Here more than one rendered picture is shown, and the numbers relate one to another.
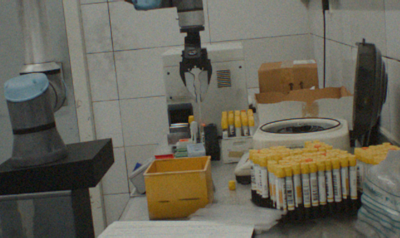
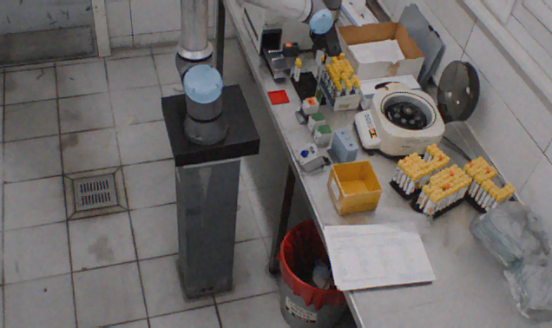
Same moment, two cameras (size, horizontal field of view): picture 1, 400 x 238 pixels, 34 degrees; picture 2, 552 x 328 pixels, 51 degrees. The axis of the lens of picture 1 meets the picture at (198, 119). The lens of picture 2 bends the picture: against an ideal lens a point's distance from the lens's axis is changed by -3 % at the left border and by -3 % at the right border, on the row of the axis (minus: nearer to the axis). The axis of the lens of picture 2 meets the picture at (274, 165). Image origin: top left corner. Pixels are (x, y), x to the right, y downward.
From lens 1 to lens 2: 142 cm
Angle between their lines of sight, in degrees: 44
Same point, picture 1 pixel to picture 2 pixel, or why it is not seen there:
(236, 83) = not seen: hidden behind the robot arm
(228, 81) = not seen: hidden behind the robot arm
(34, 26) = (201, 22)
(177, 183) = (364, 198)
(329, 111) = (405, 67)
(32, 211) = (209, 173)
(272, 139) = (400, 136)
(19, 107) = (205, 107)
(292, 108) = (382, 66)
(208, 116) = (292, 36)
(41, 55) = (203, 43)
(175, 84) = (272, 15)
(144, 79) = not seen: outside the picture
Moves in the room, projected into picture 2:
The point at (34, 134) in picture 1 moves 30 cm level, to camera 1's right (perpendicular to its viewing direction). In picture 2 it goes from (213, 122) to (299, 106)
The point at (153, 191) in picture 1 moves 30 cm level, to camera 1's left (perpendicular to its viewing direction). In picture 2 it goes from (347, 203) to (256, 225)
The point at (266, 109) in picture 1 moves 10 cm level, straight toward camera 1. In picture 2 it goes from (364, 67) to (373, 84)
